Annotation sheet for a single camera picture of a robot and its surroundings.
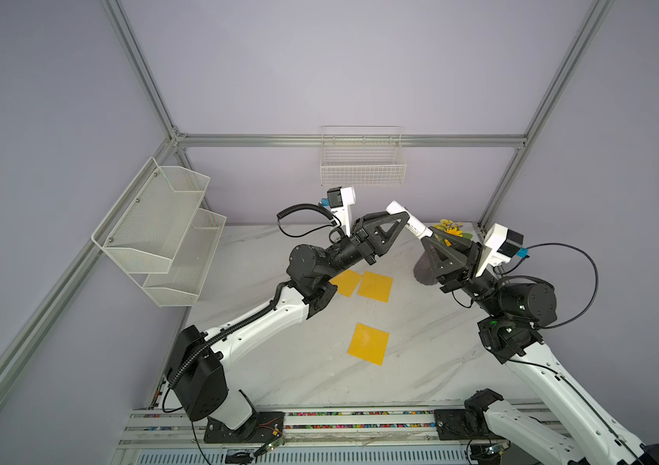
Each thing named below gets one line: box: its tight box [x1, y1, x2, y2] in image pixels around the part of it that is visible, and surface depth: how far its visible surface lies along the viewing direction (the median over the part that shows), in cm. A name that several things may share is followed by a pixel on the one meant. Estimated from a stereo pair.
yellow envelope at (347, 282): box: [328, 269, 364, 298], surface depth 104 cm
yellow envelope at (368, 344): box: [346, 322, 391, 367], surface depth 90 cm
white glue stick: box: [385, 200, 435, 240], surface depth 50 cm
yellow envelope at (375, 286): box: [356, 270, 395, 304], surface depth 104 cm
